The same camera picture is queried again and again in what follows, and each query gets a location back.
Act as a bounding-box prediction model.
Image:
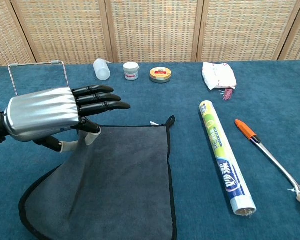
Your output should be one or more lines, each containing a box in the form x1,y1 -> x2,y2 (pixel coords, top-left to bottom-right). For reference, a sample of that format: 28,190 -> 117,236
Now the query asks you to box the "white tissue packet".
201,62 -> 238,91

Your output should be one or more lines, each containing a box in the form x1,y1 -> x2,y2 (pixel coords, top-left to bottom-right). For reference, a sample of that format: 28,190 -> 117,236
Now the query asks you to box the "translucent plastic squeeze bottle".
93,58 -> 113,81

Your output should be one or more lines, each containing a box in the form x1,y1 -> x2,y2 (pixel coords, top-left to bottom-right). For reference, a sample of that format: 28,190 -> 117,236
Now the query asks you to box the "cling film roll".
199,100 -> 257,217

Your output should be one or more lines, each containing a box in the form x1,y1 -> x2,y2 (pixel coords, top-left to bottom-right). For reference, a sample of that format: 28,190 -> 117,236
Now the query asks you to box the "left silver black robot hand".
3,84 -> 131,153

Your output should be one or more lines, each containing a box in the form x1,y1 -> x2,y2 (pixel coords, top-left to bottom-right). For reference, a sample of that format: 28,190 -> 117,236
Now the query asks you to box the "metal wire rack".
7,60 -> 70,97

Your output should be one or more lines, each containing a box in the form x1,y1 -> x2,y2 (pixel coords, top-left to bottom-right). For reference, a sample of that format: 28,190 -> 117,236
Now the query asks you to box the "woven folding screen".
0,0 -> 300,68

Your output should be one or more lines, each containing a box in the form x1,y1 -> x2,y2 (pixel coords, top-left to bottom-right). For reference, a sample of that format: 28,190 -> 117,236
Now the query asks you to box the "small white jar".
122,61 -> 141,81

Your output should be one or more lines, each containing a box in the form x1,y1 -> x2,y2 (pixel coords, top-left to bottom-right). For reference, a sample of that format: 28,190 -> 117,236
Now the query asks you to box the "metal ladle orange handle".
234,119 -> 300,206

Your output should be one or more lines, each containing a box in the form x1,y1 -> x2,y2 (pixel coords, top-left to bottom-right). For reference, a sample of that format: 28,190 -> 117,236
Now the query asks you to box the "blue grey microfibre cloth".
18,115 -> 178,240

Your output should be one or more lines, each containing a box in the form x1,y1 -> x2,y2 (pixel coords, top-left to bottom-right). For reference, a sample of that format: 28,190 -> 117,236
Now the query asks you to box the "teal table cloth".
0,59 -> 300,240

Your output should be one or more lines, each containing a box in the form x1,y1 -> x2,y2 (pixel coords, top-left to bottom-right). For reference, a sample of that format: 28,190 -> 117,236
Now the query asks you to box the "small pink clip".
218,88 -> 234,101

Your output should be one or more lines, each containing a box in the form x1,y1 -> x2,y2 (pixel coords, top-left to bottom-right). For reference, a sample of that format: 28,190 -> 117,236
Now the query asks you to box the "round yellow tin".
149,67 -> 173,84

